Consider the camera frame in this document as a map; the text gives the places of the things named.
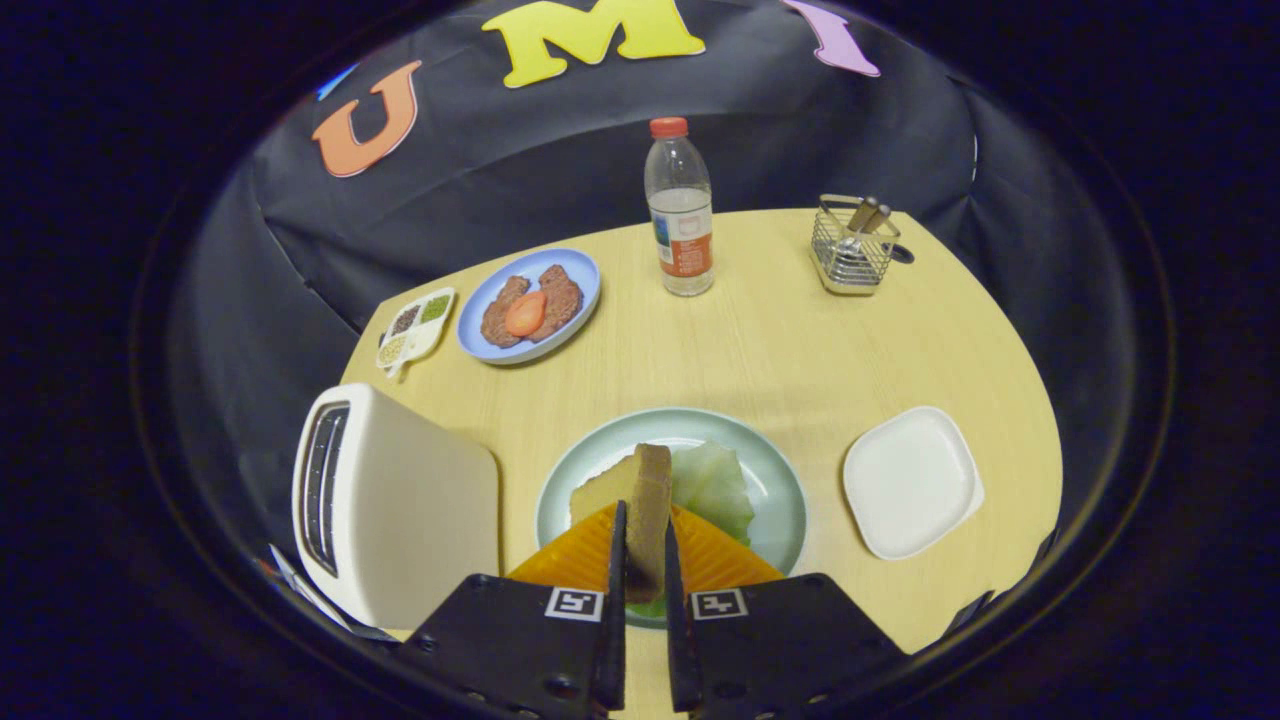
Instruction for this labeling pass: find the red tomato slice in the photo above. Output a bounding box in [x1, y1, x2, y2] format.
[504, 290, 548, 338]

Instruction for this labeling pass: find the white square plate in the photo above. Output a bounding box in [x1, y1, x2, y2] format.
[842, 405, 986, 562]

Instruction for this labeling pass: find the white divided seasoning tray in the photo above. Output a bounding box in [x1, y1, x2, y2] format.
[375, 287, 457, 381]

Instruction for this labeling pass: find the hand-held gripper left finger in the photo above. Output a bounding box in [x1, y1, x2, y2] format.
[398, 500, 629, 720]

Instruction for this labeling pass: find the brown toasted bread slice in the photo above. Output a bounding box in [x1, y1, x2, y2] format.
[569, 443, 674, 604]

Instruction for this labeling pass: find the brown meat patty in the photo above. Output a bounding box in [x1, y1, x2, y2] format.
[480, 276, 531, 349]
[528, 265, 584, 344]

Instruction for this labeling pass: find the clear bottle with orange cap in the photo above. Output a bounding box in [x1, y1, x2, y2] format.
[644, 117, 716, 298]

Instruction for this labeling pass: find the pale green round plate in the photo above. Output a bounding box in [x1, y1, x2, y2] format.
[535, 407, 808, 629]

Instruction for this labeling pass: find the white toaster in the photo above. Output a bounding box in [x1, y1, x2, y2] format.
[291, 383, 501, 631]

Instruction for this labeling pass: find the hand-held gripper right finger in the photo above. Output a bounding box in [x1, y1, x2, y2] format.
[664, 505, 911, 720]

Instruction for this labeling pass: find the metal wire basket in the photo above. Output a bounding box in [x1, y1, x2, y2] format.
[811, 194, 901, 296]

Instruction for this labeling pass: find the green lettuce leaf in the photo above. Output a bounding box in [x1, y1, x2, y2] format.
[628, 440, 757, 619]

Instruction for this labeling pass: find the blue round plate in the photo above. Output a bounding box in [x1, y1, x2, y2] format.
[456, 248, 602, 366]

